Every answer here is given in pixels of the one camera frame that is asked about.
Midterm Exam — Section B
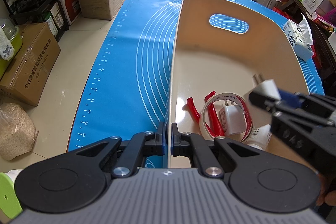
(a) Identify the masking tape roll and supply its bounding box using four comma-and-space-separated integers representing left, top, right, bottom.
199, 91, 253, 142

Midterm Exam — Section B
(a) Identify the white pill bottle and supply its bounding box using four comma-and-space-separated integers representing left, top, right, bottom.
246, 124, 272, 151

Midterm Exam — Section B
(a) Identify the red plastic pliers tool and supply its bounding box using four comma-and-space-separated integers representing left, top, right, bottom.
182, 90, 226, 138

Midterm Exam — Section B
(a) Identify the white usb charger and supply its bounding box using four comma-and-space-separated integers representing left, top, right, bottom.
219, 101, 246, 136

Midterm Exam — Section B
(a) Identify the beige plastic storage bin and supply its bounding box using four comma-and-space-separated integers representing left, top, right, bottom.
166, 0, 318, 175

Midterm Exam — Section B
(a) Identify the blue silicone baking mat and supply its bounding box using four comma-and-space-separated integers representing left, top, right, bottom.
66, 0, 325, 169

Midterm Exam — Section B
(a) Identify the tissue box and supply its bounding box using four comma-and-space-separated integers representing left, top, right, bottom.
283, 17, 313, 61

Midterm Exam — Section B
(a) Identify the bag of grain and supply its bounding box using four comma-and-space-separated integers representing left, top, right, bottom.
1, 103, 39, 161

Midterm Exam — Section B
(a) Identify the floor cardboard box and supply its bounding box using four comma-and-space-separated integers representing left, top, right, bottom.
1, 23, 60, 107

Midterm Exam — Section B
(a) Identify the green white stool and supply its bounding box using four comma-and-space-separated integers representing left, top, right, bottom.
0, 169, 22, 219

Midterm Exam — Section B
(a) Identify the green plastic container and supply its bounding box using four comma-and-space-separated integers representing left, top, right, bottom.
0, 18, 23, 77

